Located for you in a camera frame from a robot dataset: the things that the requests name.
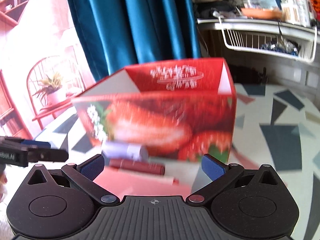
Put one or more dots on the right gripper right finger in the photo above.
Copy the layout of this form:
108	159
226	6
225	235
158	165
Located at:
222	176

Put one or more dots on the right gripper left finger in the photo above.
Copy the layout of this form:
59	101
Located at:
81	177

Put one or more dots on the pink power bank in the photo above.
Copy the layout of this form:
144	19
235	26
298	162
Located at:
125	183

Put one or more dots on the dark red tube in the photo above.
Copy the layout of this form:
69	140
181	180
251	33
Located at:
137	166

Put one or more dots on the red strawberry cardboard box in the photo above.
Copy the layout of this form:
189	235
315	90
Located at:
178	109

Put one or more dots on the pink printed backdrop cloth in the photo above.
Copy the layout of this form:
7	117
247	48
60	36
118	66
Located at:
38	41

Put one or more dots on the white dressing table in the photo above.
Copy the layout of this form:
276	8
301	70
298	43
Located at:
299	76

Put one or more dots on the blue velvet curtain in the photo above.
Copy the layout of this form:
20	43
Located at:
118	33

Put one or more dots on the orange oval dish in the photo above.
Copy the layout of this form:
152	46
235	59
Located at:
262	14

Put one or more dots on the cotton swab box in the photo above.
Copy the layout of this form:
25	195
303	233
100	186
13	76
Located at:
291	13

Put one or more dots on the white wire basket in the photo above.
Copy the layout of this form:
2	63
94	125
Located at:
272	42

